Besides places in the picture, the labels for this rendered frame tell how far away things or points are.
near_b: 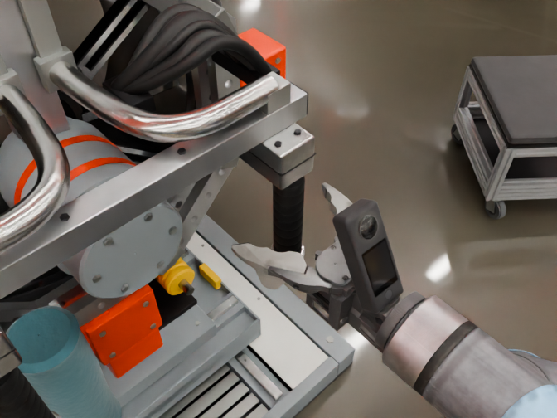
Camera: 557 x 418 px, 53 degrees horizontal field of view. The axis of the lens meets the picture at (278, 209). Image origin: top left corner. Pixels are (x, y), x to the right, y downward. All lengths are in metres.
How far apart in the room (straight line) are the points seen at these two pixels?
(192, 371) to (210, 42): 0.88
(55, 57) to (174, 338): 0.80
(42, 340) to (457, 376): 0.46
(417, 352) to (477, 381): 0.06
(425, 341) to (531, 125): 1.20
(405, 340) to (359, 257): 0.09
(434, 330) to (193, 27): 0.38
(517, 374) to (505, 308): 1.12
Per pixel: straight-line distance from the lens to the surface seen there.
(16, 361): 0.52
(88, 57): 0.79
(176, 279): 1.00
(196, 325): 1.30
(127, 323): 0.96
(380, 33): 2.64
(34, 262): 0.50
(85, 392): 0.80
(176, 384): 1.30
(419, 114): 2.21
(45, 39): 0.62
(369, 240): 0.57
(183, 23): 0.59
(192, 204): 0.89
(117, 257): 0.62
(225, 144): 0.54
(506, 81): 1.85
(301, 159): 0.59
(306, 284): 0.61
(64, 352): 0.72
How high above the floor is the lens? 1.34
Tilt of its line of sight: 48 degrees down
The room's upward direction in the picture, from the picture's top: straight up
